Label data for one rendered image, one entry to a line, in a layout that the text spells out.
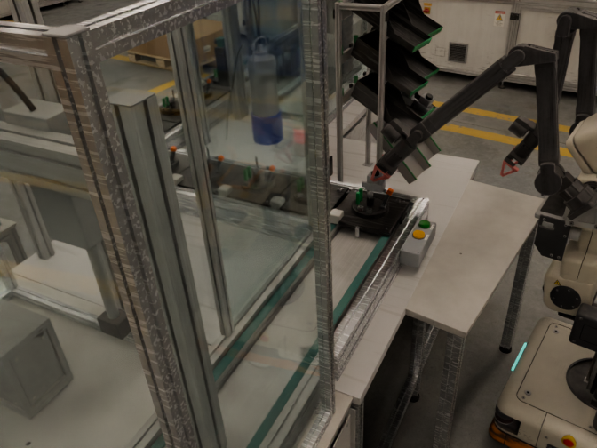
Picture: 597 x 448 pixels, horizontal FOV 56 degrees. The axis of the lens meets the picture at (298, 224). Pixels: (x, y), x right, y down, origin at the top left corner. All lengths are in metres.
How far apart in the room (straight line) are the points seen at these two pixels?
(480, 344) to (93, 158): 2.61
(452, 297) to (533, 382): 0.72
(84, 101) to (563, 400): 2.21
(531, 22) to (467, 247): 4.00
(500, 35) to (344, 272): 4.43
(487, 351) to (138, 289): 2.47
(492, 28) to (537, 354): 4.01
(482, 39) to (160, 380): 5.59
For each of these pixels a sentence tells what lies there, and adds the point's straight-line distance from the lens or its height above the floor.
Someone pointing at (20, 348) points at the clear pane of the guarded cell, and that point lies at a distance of 1.05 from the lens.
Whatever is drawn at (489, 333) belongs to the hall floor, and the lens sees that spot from 3.08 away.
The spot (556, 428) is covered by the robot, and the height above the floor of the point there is 0.27.
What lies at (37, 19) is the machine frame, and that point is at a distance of 1.48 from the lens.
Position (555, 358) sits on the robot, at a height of 0.28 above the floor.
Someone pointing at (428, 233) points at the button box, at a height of 0.96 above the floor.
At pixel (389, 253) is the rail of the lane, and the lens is 1.93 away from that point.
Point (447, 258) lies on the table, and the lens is 2.09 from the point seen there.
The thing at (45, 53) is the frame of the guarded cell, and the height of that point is 1.97.
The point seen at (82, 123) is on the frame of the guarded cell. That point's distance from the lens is 0.58.
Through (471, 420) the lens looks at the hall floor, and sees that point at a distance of 2.70.
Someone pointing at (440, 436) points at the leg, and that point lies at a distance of 2.27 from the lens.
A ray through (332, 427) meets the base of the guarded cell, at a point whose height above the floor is 0.86.
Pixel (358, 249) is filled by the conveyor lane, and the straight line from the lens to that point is 2.01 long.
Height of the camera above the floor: 2.12
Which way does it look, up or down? 34 degrees down
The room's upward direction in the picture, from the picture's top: 4 degrees counter-clockwise
